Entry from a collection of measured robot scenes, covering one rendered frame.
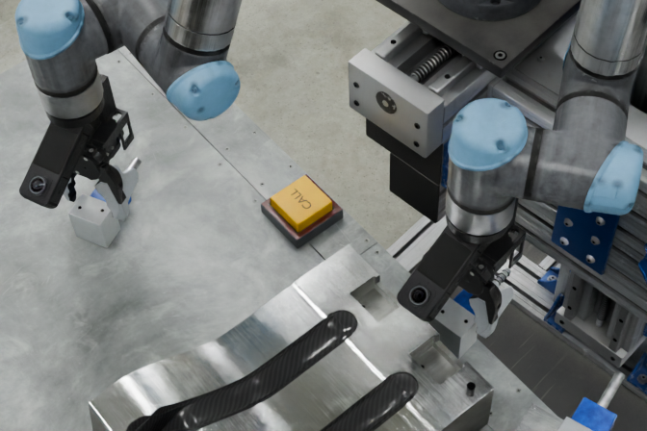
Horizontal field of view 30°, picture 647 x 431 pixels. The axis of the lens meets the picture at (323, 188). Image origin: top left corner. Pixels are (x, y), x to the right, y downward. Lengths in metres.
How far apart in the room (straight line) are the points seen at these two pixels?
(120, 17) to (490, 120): 0.44
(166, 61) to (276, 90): 1.55
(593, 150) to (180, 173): 0.67
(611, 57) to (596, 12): 0.06
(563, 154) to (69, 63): 0.56
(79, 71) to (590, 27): 0.57
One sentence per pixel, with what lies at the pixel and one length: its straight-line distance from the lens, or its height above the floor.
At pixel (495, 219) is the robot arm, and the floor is 1.08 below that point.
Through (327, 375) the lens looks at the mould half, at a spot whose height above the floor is 0.89.
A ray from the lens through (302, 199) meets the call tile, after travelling 1.61.
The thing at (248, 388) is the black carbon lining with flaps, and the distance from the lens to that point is 1.41.
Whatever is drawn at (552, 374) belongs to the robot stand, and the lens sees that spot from 2.20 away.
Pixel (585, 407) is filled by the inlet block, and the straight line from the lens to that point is 1.43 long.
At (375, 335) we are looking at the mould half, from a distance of 1.43.
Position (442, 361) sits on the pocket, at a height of 0.86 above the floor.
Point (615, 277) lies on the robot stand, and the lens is 1.69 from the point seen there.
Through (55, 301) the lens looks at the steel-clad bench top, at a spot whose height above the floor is 0.80.
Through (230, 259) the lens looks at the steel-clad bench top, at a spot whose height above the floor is 0.80.
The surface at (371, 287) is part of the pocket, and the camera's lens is 1.49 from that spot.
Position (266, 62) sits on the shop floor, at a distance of 2.92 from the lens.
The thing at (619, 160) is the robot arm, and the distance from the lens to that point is 1.23.
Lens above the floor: 2.13
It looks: 53 degrees down
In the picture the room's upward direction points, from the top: 3 degrees counter-clockwise
